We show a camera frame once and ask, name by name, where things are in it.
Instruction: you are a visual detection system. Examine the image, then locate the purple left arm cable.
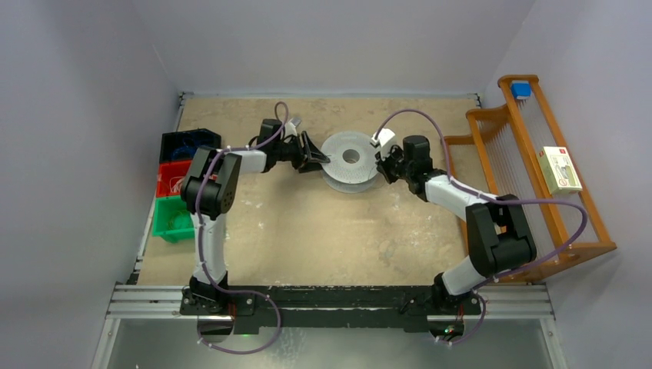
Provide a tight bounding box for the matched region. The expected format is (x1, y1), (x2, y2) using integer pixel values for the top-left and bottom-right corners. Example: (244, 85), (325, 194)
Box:
(194, 101), (291, 357)

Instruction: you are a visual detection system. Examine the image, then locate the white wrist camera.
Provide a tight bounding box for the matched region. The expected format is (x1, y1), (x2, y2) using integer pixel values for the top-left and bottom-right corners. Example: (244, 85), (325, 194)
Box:
(370, 128), (397, 160)
(282, 116), (302, 139)

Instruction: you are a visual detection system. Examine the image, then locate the wooden rack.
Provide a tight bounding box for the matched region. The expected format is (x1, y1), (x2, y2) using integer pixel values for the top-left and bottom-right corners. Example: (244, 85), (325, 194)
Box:
(444, 75), (617, 283)

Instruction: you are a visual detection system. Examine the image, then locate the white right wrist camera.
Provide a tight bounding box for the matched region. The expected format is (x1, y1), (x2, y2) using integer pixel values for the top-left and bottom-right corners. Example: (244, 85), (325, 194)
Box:
(370, 128), (397, 160)

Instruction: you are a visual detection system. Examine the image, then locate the blue block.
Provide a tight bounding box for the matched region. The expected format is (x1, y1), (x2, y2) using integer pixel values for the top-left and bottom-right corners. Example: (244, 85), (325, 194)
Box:
(510, 81), (532, 101)

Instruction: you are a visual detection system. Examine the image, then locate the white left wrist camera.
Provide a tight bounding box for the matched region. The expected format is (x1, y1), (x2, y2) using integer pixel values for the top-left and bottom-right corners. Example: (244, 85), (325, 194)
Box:
(282, 116), (302, 139)

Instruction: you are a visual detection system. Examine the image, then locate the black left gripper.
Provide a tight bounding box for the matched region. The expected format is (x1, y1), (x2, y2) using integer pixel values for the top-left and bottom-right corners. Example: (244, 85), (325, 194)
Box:
(273, 132), (328, 173)

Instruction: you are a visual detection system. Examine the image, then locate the green bin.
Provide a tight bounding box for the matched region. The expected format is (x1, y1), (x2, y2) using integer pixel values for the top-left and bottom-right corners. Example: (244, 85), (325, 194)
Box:
(151, 195), (195, 244)

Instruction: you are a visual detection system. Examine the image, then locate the white cardboard box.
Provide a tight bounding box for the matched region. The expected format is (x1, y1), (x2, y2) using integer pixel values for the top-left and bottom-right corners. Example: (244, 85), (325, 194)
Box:
(537, 146), (583, 195)

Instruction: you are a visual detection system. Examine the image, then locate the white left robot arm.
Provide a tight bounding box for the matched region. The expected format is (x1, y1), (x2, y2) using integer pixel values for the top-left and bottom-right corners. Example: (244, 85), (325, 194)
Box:
(180, 118), (331, 314)

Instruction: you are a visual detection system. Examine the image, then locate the red bin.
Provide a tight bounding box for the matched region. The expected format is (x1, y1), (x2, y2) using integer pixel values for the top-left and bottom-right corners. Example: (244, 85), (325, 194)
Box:
(155, 160), (191, 198)

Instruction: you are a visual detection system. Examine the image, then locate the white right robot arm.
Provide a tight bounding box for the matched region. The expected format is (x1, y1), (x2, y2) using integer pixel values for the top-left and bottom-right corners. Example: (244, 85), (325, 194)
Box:
(370, 129), (537, 313)

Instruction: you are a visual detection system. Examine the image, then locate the white perforated spool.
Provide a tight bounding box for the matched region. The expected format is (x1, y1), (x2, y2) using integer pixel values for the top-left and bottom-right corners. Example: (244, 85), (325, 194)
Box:
(321, 131), (378, 194)

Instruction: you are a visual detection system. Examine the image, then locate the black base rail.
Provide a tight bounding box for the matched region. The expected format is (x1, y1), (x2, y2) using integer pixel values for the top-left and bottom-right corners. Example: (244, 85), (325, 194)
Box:
(179, 285), (482, 334)

